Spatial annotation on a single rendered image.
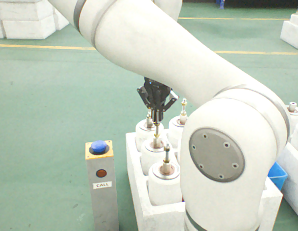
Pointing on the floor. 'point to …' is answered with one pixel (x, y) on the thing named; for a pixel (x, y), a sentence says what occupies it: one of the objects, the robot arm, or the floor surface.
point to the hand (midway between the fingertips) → (157, 115)
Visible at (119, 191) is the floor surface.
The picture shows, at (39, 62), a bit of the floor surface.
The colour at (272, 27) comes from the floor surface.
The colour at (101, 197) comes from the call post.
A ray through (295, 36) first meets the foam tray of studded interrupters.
